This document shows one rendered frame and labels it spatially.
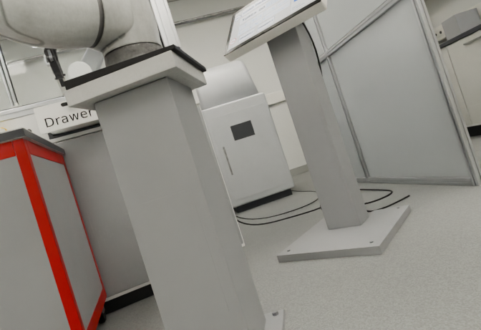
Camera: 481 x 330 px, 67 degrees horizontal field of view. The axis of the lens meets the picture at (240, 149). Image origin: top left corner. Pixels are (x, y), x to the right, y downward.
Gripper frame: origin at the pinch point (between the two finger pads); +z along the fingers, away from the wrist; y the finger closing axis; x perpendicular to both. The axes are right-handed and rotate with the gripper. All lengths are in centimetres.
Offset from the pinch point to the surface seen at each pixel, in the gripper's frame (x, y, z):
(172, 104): -29, -73, -13
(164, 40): -48, 30, -1
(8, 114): 27.2, 19.5, 13.4
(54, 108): 7.0, 3.3, 9.3
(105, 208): 1, -11, 55
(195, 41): -142, 337, 90
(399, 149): -171, -11, 83
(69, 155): 9.2, 5.2, 33.0
